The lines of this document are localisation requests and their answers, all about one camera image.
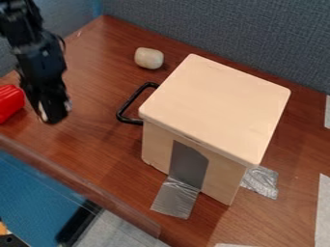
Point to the cream white toy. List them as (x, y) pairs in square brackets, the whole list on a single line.
[(149, 58)]

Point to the long grey tape strip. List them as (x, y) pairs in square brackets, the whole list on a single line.
[(182, 180)]

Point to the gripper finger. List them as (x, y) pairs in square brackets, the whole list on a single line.
[(63, 106), (44, 113)]

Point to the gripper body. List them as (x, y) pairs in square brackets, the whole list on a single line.
[(40, 66)]

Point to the drawer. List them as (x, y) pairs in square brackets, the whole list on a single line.
[(129, 104)]

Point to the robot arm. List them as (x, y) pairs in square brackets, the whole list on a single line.
[(18, 19)]

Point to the red toy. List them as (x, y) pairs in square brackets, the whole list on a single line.
[(9, 102)]

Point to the cabinet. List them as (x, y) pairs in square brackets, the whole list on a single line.
[(215, 106)]

